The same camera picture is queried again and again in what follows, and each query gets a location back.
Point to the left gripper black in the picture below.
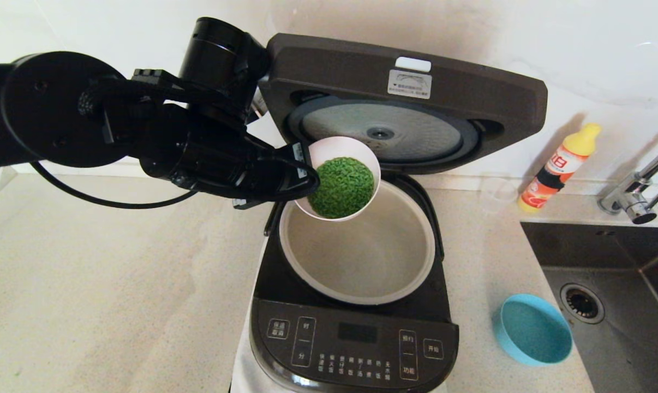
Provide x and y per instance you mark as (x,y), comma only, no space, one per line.
(269,174)

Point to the green pellets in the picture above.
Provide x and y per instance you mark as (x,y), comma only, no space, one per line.
(340,188)

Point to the pink bowl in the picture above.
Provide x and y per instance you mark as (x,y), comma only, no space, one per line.
(340,146)

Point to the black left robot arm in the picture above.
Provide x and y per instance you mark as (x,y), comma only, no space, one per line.
(51,109)

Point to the beige inner pot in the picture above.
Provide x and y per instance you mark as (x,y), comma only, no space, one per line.
(372,262)

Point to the black rice cooker body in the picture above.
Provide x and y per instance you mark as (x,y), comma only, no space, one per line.
(356,338)

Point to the light blue bowl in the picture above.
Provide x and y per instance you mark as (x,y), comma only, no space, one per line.
(533,333)

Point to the clear plastic cup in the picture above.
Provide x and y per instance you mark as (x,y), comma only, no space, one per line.
(498,196)

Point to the orange bottle with yellow cap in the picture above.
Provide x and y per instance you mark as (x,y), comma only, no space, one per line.
(552,169)

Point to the round sink drain strainer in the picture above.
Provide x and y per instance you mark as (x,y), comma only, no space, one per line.
(581,303)

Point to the chrome faucet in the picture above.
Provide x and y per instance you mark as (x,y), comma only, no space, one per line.
(632,202)

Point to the stainless steel sink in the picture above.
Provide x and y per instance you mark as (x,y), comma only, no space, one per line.
(623,355)

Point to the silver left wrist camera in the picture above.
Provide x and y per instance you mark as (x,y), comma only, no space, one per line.
(258,106)

